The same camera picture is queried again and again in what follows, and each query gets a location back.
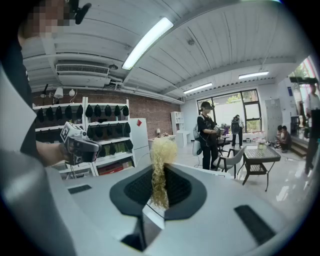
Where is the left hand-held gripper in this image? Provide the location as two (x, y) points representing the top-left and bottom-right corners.
(59, 121), (102, 166)

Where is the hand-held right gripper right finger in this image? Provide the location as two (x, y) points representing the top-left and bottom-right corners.
(147, 163), (288, 256)

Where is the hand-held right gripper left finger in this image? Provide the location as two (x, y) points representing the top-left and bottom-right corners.
(46, 163), (154, 256)

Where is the yellow sponge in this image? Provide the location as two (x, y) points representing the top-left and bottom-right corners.
(149, 138), (179, 211)

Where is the person's left forearm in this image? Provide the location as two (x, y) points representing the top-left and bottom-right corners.
(35, 140), (66, 168)

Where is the red cardboard box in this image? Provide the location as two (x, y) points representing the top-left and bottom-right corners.
(96, 162), (125, 176)

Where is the row of black caps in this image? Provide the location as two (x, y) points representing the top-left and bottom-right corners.
(36, 104), (135, 156)

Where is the white shelf rack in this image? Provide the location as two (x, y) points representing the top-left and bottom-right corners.
(32, 96), (138, 180)

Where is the white refrigerator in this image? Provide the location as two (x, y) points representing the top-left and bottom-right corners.
(129, 117), (151, 169)

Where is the white air conditioner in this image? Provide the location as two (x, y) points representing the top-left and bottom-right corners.
(55, 63), (111, 88)

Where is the grey upholstered chair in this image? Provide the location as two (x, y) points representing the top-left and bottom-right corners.
(214, 146), (247, 180)

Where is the white oval panel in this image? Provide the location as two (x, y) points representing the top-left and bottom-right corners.
(192, 139), (203, 156)

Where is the black office chair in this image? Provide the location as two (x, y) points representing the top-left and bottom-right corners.
(216, 136), (231, 152)

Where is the black lattice table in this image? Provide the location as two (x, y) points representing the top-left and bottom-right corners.
(241, 144), (282, 193)

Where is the white bookcase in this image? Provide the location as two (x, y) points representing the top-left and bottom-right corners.
(170, 111), (191, 148)

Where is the grey backpack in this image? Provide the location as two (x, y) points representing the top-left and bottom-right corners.
(192, 121), (201, 141)

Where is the person's black shirt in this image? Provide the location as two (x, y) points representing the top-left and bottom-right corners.
(3, 37), (41, 157)

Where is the long ceiling light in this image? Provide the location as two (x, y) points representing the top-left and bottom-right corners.
(238, 71), (270, 80)
(183, 82), (213, 95)
(121, 16), (175, 71)

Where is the black-framed window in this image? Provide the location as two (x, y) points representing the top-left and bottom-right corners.
(196, 89), (263, 134)

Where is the grey locker cabinet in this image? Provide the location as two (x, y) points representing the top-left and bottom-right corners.
(264, 98), (284, 141)

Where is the person's head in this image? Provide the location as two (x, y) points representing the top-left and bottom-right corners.
(18, 0), (71, 40)

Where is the black head-mounted camera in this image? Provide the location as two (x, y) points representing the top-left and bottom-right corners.
(67, 0), (93, 25)

